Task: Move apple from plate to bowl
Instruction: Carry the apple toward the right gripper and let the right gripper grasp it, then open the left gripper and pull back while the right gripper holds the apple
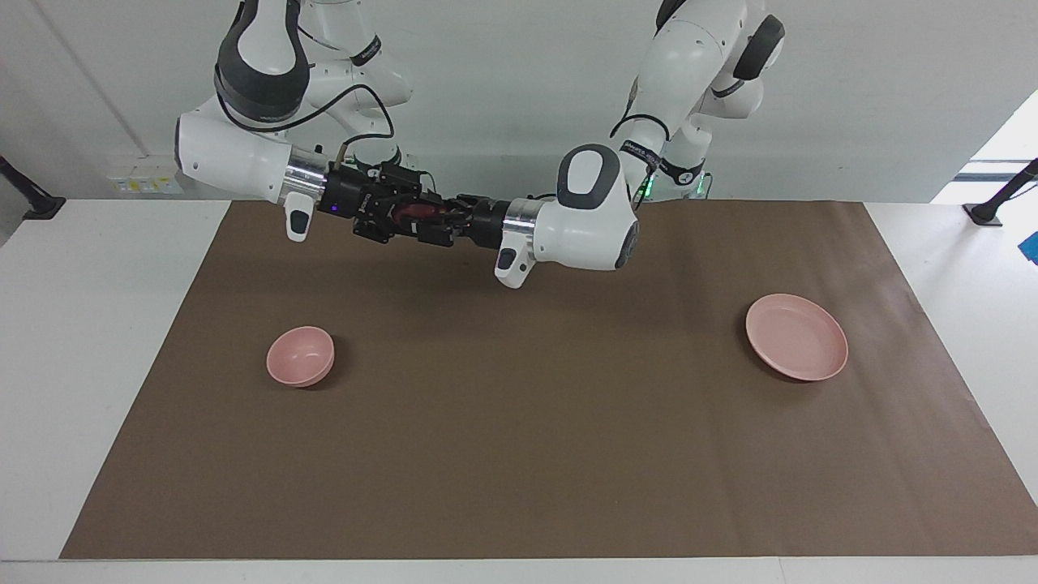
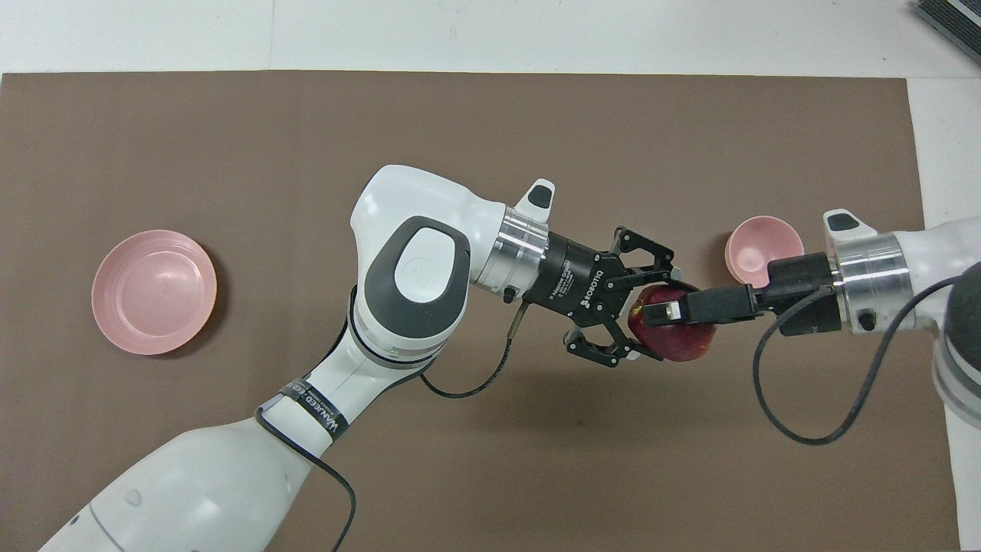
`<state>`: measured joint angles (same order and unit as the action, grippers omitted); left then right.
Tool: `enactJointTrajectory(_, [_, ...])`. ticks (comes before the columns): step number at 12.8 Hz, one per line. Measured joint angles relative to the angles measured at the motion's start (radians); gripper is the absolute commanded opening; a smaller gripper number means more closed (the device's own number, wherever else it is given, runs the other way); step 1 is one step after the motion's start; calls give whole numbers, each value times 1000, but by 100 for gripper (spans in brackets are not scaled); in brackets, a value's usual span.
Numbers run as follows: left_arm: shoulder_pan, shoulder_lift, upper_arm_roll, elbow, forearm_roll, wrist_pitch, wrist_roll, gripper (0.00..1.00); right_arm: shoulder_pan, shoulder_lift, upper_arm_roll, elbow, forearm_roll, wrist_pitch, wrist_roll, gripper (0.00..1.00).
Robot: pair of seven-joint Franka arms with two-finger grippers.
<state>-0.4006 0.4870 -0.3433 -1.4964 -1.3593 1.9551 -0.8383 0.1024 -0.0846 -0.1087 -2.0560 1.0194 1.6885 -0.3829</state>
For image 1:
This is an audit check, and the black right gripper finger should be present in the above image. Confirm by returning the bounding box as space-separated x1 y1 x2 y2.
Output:
388 168 444 206
380 218 440 245

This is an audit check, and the pink bowl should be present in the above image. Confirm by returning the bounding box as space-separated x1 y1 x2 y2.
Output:
266 326 336 388

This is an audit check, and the pink plate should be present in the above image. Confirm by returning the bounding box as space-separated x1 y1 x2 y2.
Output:
745 293 849 382

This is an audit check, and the brown table mat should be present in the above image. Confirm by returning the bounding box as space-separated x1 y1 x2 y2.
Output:
61 200 1038 560

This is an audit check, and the black clamp stand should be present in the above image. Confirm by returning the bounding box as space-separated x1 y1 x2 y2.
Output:
965 158 1038 226
0 157 67 221

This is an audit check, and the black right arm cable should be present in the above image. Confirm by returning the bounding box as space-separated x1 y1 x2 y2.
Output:
212 24 397 167

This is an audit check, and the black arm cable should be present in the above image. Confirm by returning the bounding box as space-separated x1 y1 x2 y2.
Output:
212 24 397 167
527 85 674 213

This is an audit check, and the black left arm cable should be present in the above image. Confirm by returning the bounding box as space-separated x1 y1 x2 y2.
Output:
527 85 674 213

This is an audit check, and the white wall socket box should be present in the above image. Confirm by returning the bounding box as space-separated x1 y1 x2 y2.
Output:
104 154 195 196

